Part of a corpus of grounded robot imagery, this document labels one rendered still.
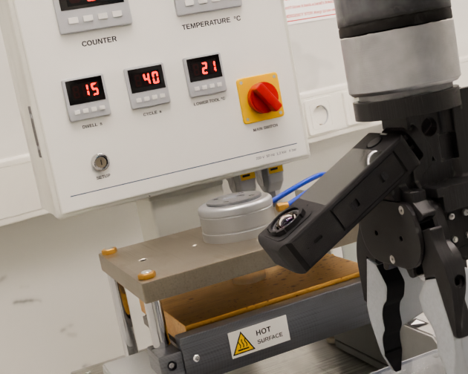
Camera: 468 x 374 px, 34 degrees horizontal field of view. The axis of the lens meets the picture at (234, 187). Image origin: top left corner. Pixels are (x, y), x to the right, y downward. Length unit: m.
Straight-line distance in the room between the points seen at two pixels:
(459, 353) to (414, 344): 0.28
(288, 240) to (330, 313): 0.28
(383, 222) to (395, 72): 0.11
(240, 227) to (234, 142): 0.19
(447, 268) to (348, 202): 0.07
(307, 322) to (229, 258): 0.10
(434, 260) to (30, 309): 0.91
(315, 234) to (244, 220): 0.29
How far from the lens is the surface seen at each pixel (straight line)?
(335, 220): 0.49
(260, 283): 0.80
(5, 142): 1.29
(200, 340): 0.71
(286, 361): 0.94
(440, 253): 0.50
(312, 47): 1.60
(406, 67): 0.50
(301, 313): 0.74
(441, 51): 0.51
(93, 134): 0.89
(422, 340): 0.78
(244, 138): 0.95
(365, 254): 0.58
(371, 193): 0.50
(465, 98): 0.55
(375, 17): 0.50
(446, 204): 0.52
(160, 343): 0.72
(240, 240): 0.78
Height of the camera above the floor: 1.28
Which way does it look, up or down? 8 degrees down
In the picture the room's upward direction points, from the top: 11 degrees counter-clockwise
